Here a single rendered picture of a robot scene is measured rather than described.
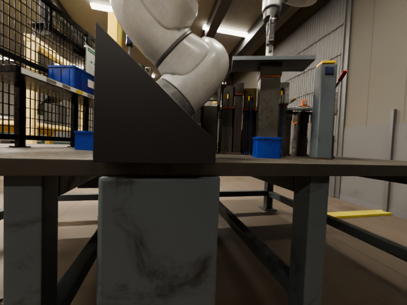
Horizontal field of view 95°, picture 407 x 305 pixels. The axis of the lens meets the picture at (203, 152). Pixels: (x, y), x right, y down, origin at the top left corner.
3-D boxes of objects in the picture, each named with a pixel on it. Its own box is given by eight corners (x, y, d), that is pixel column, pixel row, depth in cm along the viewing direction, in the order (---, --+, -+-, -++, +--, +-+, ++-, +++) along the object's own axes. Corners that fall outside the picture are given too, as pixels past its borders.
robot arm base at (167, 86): (198, 137, 54) (212, 123, 55) (140, 78, 50) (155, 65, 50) (189, 138, 72) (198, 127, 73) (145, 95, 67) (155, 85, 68)
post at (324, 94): (324, 158, 94) (329, 70, 93) (332, 160, 87) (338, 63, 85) (307, 158, 95) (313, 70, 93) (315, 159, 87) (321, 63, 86)
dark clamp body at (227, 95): (231, 154, 113) (234, 90, 112) (232, 155, 101) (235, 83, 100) (219, 154, 114) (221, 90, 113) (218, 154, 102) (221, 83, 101)
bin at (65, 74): (107, 101, 134) (108, 83, 133) (73, 88, 103) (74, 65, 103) (85, 101, 135) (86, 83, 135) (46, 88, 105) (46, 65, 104)
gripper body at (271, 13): (281, 4, 86) (280, 25, 86) (277, 17, 94) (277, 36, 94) (264, 6, 87) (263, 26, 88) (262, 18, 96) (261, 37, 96)
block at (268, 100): (273, 156, 97) (277, 69, 95) (277, 157, 89) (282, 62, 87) (253, 155, 98) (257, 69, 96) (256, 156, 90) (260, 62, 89)
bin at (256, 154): (275, 157, 88) (276, 138, 87) (281, 158, 78) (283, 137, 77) (251, 156, 89) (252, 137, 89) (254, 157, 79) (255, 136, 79)
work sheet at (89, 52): (105, 94, 160) (105, 58, 159) (85, 86, 137) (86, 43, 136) (102, 94, 160) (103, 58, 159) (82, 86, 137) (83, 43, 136)
